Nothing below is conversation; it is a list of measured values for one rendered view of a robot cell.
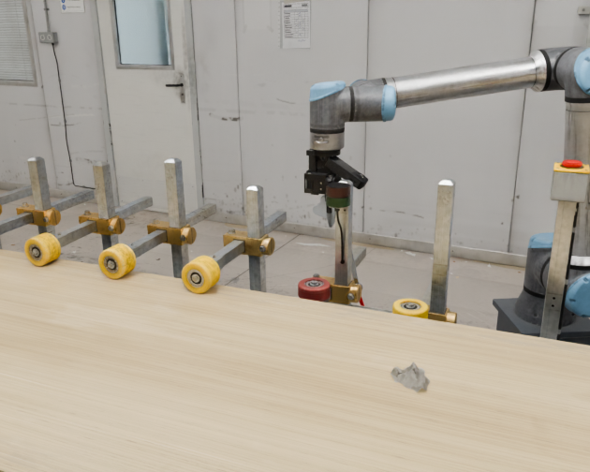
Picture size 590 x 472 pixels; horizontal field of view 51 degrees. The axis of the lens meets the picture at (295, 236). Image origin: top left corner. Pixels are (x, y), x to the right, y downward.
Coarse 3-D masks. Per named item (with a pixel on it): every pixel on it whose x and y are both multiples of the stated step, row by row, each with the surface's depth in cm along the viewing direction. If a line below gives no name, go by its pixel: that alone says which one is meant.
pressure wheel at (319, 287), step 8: (304, 280) 154; (312, 280) 155; (320, 280) 154; (304, 288) 150; (312, 288) 149; (320, 288) 149; (328, 288) 151; (304, 296) 150; (312, 296) 149; (320, 296) 150; (328, 296) 151
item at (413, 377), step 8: (408, 368) 115; (416, 368) 113; (392, 376) 112; (400, 376) 112; (408, 376) 110; (416, 376) 112; (424, 376) 111; (408, 384) 110; (416, 384) 109; (424, 384) 109
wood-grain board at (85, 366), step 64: (0, 256) 175; (0, 320) 137; (64, 320) 136; (128, 320) 136; (192, 320) 136; (256, 320) 135; (320, 320) 135; (384, 320) 134; (0, 384) 113; (64, 384) 112; (128, 384) 112; (192, 384) 112; (256, 384) 112; (320, 384) 111; (384, 384) 111; (448, 384) 111; (512, 384) 110; (576, 384) 110; (0, 448) 96; (64, 448) 95; (128, 448) 95; (192, 448) 95; (256, 448) 95; (320, 448) 95; (384, 448) 94; (448, 448) 94; (512, 448) 94; (576, 448) 94
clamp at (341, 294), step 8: (328, 280) 163; (352, 280) 163; (336, 288) 160; (344, 288) 159; (352, 288) 159; (360, 288) 161; (336, 296) 161; (344, 296) 160; (352, 296) 159; (360, 296) 162
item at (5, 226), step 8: (80, 192) 217; (88, 192) 217; (56, 200) 207; (64, 200) 207; (72, 200) 210; (80, 200) 214; (56, 208) 204; (64, 208) 207; (16, 216) 191; (24, 216) 192; (32, 216) 194; (0, 224) 184; (8, 224) 186; (16, 224) 189; (24, 224) 192; (0, 232) 183
